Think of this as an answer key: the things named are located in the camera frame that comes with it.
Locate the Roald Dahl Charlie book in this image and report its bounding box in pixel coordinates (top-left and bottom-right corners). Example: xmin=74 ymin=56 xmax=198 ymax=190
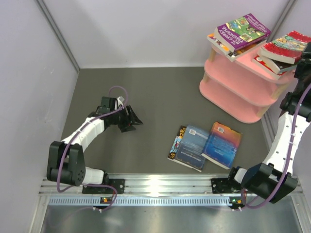
xmin=207 ymin=33 xmax=231 ymax=55

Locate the pink three-tier shelf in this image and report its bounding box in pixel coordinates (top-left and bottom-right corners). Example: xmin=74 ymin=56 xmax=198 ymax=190
xmin=199 ymin=45 xmax=294 ymax=124

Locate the dark brown paperback book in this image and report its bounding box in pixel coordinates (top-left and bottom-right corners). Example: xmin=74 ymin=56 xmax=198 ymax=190
xmin=226 ymin=43 xmax=262 ymax=62

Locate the blue orange paperback book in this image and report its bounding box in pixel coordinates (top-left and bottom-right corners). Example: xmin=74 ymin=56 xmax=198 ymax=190
xmin=201 ymin=122 xmax=242 ymax=169

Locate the red 13-storey treehouse book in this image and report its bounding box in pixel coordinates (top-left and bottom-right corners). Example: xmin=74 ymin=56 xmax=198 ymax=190
xmin=252 ymin=55 xmax=286 ymax=80

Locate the black yellow book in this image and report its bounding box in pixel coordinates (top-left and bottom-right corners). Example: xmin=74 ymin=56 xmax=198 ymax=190
xmin=168 ymin=126 xmax=187 ymax=160

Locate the yellow illustrated paperback book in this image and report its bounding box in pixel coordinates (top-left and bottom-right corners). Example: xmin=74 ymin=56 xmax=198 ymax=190
xmin=258 ymin=48 xmax=298 ymax=75

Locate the purple 117-storey treehouse book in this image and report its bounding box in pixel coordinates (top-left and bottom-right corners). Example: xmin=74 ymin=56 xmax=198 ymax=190
xmin=213 ymin=13 xmax=271 ymax=52

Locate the red starred book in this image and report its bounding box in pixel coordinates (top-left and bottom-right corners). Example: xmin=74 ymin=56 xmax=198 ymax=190
xmin=258 ymin=31 xmax=311 ymax=64

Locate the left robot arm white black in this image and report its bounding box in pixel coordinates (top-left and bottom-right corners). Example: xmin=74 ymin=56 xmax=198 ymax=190
xmin=46 ymin=97 xmax=143 ymax=193

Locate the perforated cable duct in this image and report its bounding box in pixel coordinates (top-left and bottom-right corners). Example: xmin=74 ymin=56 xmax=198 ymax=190
xmin=49 ymin=196 xmax=242 ymax=206

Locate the aluminium mounting rail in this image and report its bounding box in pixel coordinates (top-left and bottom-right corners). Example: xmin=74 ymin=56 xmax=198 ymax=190
xmin=38 ymin=172 xmax=304 ymax=197

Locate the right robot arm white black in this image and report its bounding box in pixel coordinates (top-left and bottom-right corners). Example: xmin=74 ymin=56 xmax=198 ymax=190
xmin=228 ymin=43 xmax=311 ymax=210

